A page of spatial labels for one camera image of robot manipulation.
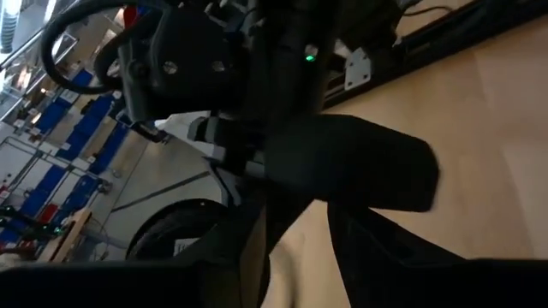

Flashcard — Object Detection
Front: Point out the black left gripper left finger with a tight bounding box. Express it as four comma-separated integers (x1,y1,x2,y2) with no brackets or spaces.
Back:
0,199,276,308

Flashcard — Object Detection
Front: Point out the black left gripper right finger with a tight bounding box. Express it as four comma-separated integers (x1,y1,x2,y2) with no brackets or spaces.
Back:
327,203,548,308

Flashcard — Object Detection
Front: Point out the wooden background table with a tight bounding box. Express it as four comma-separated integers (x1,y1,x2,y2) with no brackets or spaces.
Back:
37,208,93,263

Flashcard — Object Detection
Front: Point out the blue storage bin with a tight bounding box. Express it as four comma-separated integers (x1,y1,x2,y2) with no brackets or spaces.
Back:
55,94,116,162
33,70,94,134
19,164,69,217

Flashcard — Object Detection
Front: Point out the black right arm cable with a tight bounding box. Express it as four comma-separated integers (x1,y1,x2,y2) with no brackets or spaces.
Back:
40,0,166,96

